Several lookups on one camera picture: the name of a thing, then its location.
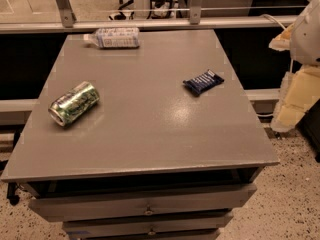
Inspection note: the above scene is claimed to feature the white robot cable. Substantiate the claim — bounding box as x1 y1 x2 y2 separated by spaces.
259 13 288 30

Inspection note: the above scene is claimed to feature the blue rxbar blueberry wrapper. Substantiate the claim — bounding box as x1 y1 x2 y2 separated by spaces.
183 69 224 96

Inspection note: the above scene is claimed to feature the clear plastic water bottle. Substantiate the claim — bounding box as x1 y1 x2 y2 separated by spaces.
83 27 139 49

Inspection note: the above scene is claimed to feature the grey metal railing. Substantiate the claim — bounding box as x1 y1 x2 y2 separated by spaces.
0 15 297 34

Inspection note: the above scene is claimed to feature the grey drawer cabinet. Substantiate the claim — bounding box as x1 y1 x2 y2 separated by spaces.
2 30 278 240

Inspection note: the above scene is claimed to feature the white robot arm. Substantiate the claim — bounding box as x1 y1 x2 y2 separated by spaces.
269 0 320 132

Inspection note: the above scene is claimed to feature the green soda can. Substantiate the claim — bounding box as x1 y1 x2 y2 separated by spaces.
48 81 100 127

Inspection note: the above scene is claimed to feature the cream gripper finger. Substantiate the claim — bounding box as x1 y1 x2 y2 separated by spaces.
271 65 320 132
269 24 294 51

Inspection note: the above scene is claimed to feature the top grey drawer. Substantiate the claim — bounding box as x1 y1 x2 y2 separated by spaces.
29 183 257 222

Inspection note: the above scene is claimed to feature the left metal rail bracket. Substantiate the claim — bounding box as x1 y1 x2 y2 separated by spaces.
55 0 76 28

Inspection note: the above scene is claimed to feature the right metal rail bracket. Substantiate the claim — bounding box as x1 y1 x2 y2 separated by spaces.
188 0 202 24

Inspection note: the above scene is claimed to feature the grey drawer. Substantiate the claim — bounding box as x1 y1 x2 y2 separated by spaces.
29 183 257 222
63 212 233 238

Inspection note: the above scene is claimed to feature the metal rail bracket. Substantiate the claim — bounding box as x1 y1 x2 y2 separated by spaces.
188 0 202 24
55 0 76 28

